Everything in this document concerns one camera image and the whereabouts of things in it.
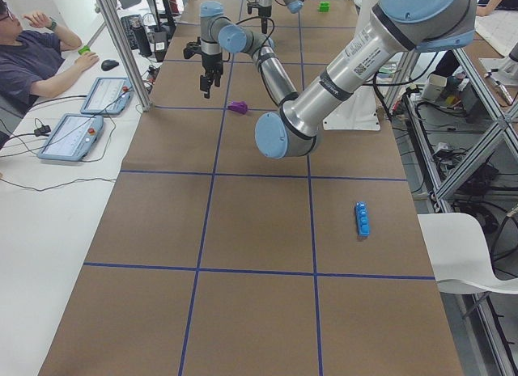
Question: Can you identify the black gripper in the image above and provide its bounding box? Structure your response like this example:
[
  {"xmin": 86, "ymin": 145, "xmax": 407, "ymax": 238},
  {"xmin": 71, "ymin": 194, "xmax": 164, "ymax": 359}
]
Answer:
[
  {"xmin": 200, "ymin": 53, "xmax": 223, "ymax": 99},
  {"xmin": 258, "ymin": 6, "xmax": 270, "ymax": 33}
]

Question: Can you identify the purple trapezoid block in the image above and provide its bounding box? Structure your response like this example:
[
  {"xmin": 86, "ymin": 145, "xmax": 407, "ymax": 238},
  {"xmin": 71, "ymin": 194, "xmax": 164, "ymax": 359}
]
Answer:
[{"xmin": 227, "ymin": 101, "xmax": 248, "ymax": 114}]

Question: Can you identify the person right hand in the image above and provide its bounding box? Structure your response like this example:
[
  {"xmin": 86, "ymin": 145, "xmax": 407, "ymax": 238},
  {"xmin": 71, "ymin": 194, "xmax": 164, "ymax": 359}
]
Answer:
[{"xmin": 74, "ymin": 51, "xmax": 99, "ymax": 72}]

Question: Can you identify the person left hand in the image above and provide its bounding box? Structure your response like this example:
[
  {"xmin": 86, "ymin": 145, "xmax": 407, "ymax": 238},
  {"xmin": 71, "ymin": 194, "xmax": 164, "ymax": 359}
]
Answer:
[{"xmin": 23, "ymin": 11, "xmax": 53, "ymax": 29}]

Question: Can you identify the green brick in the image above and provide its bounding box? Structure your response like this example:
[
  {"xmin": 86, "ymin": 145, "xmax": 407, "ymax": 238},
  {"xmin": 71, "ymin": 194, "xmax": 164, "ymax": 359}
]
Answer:
[{"xmin": 318, "ymin": 1, "xmax": 330, "ymax": 13}]

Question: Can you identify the black water bottle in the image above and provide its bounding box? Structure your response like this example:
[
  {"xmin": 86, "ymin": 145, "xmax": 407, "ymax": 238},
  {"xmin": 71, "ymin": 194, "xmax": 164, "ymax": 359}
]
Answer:
[{"xmin": 131, "ymin": 18, "xmax": 152, "ymax": 57}]

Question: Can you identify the black keyboard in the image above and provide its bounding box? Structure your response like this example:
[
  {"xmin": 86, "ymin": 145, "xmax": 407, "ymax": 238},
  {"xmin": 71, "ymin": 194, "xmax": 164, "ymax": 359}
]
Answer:
[{"xmin": 120, "ymin": 15, "xmax": 142, "ymax": 50}]

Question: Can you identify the far teach pendant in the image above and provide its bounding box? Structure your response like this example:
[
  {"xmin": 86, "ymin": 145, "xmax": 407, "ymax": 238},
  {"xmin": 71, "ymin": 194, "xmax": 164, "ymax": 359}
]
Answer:
[{"xmin": 80, "ymin": 77, "xmax": 133, "ymax": 115}]

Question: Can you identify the teach pendant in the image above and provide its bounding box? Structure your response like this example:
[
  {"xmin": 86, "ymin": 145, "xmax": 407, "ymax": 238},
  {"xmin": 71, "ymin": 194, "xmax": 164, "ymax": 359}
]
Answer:
[
  {"xmin": 37, "ymin": 113, "xmax": 104, "ymax": 162},
  {"xmin": 80, "ymin": 77, "xmax": 133, "ymax": 115}
]

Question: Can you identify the black computer mouse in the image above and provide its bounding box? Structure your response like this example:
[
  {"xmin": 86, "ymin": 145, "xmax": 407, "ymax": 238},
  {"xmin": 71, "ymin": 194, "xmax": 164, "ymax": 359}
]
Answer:
[{"xmin": 101, "ymin": 59, "xmax": 120, "ymax": 72}]

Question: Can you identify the green toy on desk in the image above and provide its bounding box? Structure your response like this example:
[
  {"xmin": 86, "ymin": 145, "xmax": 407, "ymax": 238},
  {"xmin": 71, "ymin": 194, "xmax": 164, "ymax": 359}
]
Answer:
[{"xmin": 78, "ymin": 46, "xmax": 90, "ymax": 55}]

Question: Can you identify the near teach pendant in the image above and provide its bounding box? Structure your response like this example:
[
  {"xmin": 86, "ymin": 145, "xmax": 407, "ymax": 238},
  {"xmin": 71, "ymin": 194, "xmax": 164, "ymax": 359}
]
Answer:
[{"xmin": 37, "ymin": 113, "xmax": 104, "ymax": 162}]

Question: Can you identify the seated person dark shirt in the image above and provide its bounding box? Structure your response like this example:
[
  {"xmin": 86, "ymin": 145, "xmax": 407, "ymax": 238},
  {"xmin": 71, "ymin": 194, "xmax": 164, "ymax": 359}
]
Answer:
[{"xmin": 1, "ymin": 1, "xmax": 83, "ymax": 107}]

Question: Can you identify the long blue brick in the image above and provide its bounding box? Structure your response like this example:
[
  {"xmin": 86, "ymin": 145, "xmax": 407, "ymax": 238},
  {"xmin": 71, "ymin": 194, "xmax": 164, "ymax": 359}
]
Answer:
[{"xmin": 355, "ymin": 201, "xmax": 371, "ymax": 238}]

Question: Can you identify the white chair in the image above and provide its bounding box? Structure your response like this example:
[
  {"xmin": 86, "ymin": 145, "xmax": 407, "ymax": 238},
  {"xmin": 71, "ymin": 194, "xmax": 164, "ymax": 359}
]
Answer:
[{"xmin": 418, "ymin": 213, "xmax": 517, "ymax": 295}]

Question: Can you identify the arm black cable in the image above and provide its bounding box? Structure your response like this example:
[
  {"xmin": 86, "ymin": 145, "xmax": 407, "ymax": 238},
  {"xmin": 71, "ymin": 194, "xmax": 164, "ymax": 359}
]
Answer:
[{"xmin": 220, "ymin": 16, "xmax": 276, "ymax": 64}]

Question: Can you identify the aluminium frame post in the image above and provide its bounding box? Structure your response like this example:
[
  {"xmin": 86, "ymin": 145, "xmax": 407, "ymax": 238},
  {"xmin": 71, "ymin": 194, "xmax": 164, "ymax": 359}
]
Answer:
[{"xmin": 96, "ymin": 0, "xmax": 151, "ymax": 112}]

